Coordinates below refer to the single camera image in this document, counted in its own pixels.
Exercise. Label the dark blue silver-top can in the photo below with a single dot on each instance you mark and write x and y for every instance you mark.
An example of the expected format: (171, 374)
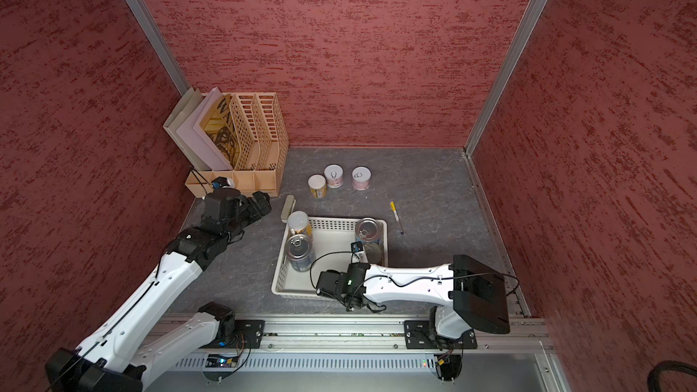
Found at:
(300, 252)

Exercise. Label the white perforated plastic basket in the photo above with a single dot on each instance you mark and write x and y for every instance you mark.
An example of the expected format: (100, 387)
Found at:
(332, 237)

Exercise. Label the yellow black patterned magazine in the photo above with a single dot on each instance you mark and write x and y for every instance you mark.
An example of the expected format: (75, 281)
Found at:
(218, 130)

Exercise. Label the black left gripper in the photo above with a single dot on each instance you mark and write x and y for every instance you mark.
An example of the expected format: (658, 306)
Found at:
(264, 205)

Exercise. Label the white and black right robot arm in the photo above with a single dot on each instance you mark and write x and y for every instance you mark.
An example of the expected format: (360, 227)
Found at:
(466, 294)

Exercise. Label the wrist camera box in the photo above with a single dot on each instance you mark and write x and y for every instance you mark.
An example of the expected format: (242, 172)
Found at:
(222, 182)
(358, 252)

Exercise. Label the pink can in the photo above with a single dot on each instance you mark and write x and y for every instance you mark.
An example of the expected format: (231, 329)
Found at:
(361, 177)
(334, 176)

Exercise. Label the beige file folder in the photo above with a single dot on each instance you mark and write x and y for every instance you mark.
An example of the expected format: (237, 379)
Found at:
(175, 122)

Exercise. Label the small yellow white-lid can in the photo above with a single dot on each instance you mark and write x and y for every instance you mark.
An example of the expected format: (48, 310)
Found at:
(318, 186)

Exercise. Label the yellow can with white lid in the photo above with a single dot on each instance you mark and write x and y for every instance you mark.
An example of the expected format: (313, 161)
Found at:
(299, 223)

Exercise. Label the left aluminium corner post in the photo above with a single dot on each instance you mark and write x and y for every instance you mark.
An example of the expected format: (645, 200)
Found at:
(154, 35)

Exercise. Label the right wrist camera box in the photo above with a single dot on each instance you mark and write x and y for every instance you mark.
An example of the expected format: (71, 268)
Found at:
(358, 252)

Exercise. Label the pink file folder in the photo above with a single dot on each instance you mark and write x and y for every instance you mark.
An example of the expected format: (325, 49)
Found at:
(194, 129)

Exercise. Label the aluminium corner post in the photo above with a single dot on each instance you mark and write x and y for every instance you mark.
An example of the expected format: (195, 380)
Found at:
(525, 29)
(154, 35)

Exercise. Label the dark navy red can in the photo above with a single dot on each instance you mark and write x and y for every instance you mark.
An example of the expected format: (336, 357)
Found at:
(374, 253)

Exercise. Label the peach plastic desk organizer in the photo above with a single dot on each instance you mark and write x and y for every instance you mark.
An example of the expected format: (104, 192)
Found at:
(264, 146)

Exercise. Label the light blue corn can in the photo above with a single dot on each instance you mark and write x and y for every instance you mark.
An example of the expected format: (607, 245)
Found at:
(369, 230)

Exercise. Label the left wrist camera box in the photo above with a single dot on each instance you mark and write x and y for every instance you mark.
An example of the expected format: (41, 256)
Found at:
(222, 182)

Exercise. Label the right aluminium corner post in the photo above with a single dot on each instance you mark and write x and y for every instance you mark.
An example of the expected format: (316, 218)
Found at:
(525, 29)

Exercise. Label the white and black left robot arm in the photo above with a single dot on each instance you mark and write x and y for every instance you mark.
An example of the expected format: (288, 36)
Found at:
(115, 356)

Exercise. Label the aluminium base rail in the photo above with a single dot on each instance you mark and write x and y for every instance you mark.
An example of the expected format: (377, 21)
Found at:
(364, 343)

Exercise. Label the yellow white pen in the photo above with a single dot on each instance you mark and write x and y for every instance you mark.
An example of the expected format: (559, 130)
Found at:
(395, 213)

